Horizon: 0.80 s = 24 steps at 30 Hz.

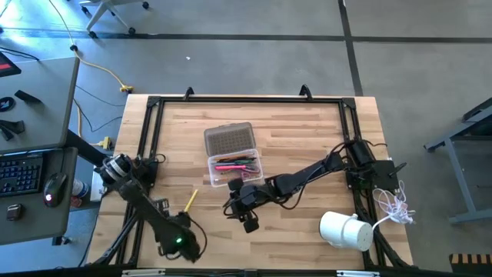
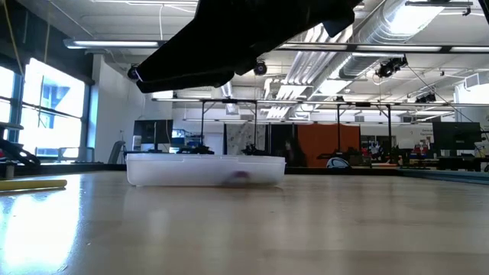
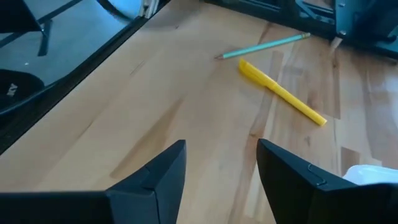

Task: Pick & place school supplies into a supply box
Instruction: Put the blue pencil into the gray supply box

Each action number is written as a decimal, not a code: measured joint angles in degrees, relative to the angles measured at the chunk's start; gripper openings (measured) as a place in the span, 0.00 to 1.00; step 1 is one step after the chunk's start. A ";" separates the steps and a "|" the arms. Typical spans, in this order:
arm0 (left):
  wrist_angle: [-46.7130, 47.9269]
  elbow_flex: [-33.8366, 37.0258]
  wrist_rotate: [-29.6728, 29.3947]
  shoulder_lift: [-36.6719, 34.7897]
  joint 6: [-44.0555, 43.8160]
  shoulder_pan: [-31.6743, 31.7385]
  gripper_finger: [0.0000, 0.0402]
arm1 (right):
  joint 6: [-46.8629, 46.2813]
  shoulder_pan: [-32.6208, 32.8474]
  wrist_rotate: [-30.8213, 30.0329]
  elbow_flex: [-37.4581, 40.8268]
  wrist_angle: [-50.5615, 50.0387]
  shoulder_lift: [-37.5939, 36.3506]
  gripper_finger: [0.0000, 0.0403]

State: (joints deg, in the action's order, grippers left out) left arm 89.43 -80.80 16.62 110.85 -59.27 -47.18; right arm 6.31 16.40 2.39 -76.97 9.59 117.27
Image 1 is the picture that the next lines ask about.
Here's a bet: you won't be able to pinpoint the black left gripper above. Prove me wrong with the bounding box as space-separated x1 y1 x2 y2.
155 198 193 229

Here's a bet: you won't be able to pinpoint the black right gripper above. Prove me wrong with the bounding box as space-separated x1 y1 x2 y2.
228 177 272 235

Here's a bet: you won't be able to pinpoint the yellow pencil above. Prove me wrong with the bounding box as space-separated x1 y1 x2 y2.
183 189 199 213

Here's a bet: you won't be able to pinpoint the clear plastic pencil box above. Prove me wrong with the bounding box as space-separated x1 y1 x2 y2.
203 122 265 189

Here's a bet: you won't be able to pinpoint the white box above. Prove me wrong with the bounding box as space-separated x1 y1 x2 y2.
90 171 107 203

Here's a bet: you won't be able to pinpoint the purple scissors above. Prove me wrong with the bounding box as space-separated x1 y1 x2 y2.
238 167 261 182

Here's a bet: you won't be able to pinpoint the white blue drink can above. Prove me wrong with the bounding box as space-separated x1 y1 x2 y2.
71 179 90 209

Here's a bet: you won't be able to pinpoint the white cylinder lamp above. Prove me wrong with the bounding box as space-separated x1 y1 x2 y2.
318 210 374 252

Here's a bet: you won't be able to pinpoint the black computer mouse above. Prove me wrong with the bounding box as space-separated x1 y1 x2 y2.
42 172 68 209

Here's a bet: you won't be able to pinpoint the dark olive desk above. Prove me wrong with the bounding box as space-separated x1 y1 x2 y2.
0 147 79 246

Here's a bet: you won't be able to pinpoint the black keyboard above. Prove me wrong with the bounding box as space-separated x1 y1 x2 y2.
0 153 44 198

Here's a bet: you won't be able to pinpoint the small black device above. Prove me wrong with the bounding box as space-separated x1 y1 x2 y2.
6 202 25 222

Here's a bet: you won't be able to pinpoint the grey desk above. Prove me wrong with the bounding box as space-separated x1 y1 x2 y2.
0 56 81 155

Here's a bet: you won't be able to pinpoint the black strip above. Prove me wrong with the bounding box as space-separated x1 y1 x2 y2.
14 89 42 105

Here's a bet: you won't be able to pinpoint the office chair base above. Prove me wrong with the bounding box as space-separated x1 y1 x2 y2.
78 0 150 39

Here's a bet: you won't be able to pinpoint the workbench with grey legs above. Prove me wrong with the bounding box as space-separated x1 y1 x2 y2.
424 98 492 226

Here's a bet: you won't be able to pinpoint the red black mat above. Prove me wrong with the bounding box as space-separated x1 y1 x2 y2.
0 52 22 78

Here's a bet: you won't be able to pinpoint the orange black striped block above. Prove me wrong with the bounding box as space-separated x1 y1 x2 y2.
448 252 492 275

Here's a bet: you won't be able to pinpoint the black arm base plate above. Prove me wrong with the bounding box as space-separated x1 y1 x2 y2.
345 156 407 192
130 155 159 188

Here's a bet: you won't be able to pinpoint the silver bracket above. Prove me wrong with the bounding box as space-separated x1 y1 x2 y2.
337 270 381 277
121 269 166 277

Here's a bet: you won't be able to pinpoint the yellow extension cable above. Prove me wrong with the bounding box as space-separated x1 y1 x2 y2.
46 0 135 95
76 103 113 151

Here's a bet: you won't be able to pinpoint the white coiled cable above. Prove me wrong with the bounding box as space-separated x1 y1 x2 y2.
371 179 417 232

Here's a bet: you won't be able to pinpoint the black strap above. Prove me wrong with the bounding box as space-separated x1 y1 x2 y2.
0 119 26 142

